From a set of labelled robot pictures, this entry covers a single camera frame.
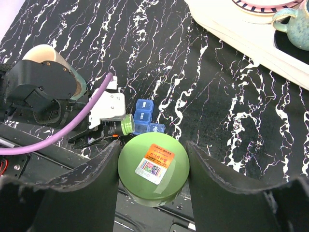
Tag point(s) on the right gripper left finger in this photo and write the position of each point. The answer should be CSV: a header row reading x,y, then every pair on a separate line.
x,y
81,200

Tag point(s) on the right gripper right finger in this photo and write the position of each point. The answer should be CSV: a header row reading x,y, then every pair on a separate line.
x,y
224,200

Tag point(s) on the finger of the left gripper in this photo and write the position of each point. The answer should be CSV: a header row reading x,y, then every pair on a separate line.
x,y
83,141

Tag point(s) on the green pill bottle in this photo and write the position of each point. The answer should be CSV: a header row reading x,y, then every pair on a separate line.
x,y
123,127

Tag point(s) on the blue pill organizer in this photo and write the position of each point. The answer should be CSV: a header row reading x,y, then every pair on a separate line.
x,y
143,118

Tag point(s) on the green bottle lid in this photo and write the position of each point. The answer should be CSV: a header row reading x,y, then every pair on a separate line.
x,y
153,168

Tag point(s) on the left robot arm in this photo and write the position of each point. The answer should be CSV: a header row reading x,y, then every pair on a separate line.
x,y
41,94

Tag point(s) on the black marble mat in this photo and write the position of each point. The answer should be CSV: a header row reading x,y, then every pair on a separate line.
x,y
243,114

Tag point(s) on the white serving tray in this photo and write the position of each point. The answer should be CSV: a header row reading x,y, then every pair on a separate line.
x,y
250,34

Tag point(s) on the teal ceramic mug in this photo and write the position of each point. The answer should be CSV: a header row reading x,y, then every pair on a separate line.
x,y
297,29

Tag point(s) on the cream striped plate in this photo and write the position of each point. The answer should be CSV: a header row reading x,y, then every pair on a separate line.
x,y
263,10

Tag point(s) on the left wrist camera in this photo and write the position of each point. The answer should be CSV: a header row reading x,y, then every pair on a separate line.
x,y
109,107

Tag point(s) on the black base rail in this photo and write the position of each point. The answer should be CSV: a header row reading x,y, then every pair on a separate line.
x,y
132,217

